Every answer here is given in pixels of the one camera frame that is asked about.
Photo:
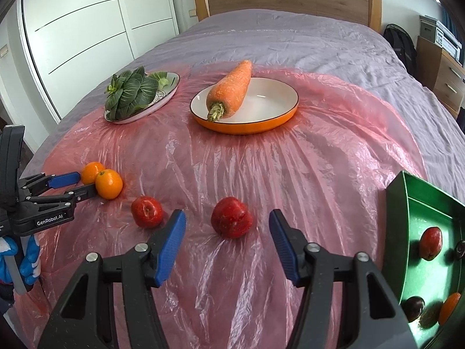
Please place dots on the bok choy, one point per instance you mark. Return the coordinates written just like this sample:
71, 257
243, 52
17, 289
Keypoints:
129, 92

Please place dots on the teal curtain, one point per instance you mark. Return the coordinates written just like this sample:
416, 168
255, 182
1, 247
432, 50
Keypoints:
446, 20

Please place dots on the white oval plate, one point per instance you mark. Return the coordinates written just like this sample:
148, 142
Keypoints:
169, 89

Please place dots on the purple bedsheet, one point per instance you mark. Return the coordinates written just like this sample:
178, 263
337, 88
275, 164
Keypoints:
298, 43

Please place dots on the dark purple plum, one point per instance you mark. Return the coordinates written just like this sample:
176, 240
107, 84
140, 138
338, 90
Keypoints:
460, 250
414, 309

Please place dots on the small orange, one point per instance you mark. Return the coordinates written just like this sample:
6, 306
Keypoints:
90, 172
109, 184

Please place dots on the black backpack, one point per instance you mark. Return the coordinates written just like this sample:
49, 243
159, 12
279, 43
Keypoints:
401, 49

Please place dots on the white wardrobe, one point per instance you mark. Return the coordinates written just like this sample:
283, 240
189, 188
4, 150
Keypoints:
83, 32

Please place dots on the pink plastic sheet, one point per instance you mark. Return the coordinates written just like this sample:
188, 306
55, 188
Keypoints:
254, 167

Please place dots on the wall light switch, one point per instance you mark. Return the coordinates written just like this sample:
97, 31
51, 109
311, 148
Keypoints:
3, 50

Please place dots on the person's left hand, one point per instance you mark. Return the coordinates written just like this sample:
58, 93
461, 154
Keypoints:
31, 265

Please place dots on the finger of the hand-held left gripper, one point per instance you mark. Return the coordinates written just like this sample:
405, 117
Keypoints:
81, 192
65, 179

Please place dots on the red apple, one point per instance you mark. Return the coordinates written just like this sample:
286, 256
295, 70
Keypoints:
231, 221
431, 243
146, 212

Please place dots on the green metal tray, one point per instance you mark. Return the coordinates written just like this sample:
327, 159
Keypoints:
417, 211

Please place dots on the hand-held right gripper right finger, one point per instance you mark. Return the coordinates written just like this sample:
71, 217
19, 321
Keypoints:
283, 247

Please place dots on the white printer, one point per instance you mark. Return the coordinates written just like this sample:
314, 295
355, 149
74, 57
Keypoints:
448, 40

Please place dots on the wooden dresser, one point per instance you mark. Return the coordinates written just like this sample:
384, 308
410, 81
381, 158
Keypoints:
441, 76

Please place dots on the large orange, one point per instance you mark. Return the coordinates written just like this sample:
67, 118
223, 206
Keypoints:
449, 309

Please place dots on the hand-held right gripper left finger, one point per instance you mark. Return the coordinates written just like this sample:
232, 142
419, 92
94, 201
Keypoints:
170, 247

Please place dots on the orange oval dish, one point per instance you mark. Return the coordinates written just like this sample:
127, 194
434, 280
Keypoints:
269, 101

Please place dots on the carrot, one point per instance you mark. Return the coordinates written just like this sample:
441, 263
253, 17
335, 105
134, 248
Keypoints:
230, 87

